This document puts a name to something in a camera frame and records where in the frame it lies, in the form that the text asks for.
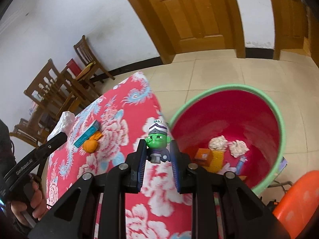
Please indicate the person's left hand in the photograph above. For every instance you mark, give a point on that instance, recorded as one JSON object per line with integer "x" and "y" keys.
{"x": 39, "y": 199}

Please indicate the red box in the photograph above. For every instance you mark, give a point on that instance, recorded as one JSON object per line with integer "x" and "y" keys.
{"x": 73, "y": 67}

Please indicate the orange plastic stool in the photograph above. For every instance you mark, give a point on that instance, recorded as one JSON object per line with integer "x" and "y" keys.
{"x": 299, "y": 204}

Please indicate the red bucket with green rim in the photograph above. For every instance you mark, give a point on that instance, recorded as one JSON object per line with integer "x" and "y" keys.
{"x": 224, "y": 114}

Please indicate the wooden chairs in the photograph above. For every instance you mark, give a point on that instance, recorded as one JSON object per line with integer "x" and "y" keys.
{"x": 37, "y": 114}

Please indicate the orange cardboard box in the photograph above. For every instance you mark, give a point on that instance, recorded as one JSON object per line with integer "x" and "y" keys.
{"x": 203, "y": 156}

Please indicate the yellow foam fruit net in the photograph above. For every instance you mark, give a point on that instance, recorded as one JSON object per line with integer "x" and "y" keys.
{"x": 216, "y": 160}

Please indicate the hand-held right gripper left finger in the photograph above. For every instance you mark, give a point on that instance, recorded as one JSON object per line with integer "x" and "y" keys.
{"x": 142, "y": 161}

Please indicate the wooden panel door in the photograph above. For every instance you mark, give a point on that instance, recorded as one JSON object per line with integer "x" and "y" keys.
{"x": 189, "y": 12}

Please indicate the red floral tablecloth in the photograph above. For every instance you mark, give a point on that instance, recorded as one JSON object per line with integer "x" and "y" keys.
{"x": 112, "y": 119}

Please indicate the wooden chair with cushion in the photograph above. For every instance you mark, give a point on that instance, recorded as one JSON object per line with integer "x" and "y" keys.
{"x": 83, "y": 49}

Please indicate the person's left forearm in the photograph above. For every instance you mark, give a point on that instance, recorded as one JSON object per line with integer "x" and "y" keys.
{"x": 20, "y": 229}

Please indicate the low wooden chair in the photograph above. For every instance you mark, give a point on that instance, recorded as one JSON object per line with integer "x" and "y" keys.
{"x": 25, "y": 132}

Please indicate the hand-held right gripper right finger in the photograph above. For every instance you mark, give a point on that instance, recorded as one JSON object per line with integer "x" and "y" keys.
{"x": 174, "y": 164}

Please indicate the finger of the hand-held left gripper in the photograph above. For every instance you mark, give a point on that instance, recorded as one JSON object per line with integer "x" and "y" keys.
{"x": 52, "y": 143}

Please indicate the white foam net piece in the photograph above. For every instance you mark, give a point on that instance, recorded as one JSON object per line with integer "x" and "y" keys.
{"x": 238, "y": 148}

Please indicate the yellow seat cushion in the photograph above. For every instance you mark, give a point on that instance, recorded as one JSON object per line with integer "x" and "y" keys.
{"x": 89, "y": 67}

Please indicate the white foam net ball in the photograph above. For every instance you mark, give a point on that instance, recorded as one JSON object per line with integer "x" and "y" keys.
{"x": 218, "y": 143}

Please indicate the white cloth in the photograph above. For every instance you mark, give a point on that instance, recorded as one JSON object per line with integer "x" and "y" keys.
{"x": 64, "y": 120}

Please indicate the green toy figure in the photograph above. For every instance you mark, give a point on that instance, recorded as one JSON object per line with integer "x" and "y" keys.
{"x": 157, "y": 142}

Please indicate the orange cloth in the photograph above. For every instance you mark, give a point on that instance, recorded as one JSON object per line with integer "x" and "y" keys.
{"x": 91, "y": 144}

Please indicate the small blue white bottle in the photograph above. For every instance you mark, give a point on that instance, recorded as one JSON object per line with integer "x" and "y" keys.
{"x": 241, "y": 164}

